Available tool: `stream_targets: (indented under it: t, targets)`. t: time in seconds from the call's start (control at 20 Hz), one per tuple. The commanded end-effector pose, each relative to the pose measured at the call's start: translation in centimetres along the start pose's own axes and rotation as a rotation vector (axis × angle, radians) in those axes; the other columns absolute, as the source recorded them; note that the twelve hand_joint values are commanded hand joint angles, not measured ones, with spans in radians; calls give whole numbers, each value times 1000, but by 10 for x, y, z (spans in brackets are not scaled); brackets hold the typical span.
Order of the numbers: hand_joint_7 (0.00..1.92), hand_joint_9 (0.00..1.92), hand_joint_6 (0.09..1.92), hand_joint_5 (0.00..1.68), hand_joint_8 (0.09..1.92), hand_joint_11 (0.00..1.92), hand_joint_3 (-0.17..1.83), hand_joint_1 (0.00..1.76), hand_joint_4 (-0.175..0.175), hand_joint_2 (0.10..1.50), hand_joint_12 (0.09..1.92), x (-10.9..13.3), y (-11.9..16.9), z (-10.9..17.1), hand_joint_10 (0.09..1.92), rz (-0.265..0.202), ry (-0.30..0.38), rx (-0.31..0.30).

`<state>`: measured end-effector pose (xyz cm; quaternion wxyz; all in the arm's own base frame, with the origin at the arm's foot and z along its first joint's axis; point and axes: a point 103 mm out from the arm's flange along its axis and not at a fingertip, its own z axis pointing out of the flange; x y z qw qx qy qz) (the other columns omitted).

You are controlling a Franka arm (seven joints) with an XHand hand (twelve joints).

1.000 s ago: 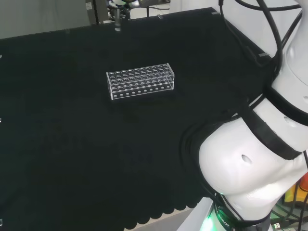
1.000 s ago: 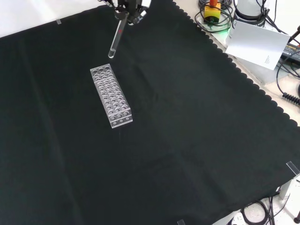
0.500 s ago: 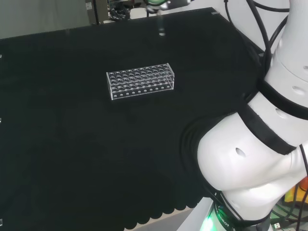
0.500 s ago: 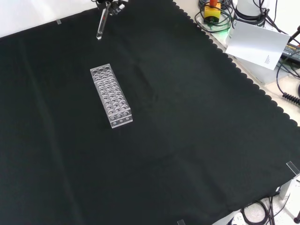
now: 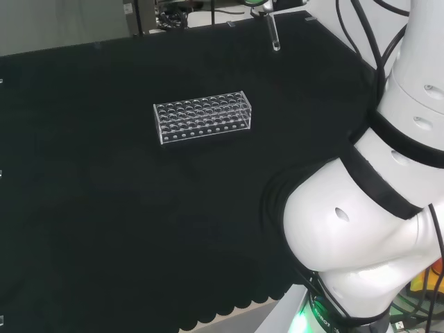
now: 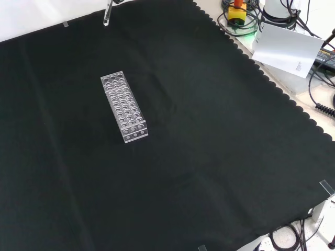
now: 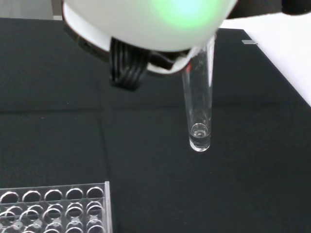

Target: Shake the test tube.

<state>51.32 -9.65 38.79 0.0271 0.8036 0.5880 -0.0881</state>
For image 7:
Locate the clear plastic test tube rack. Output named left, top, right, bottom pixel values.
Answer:
left=0, top=181, right=113, bottom=233

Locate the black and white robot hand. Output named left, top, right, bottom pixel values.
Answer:
left=60, top=0, right=239, bottom=93

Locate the black bench cloth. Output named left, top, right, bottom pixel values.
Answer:
left=0, top=17, right=311, bottom=233

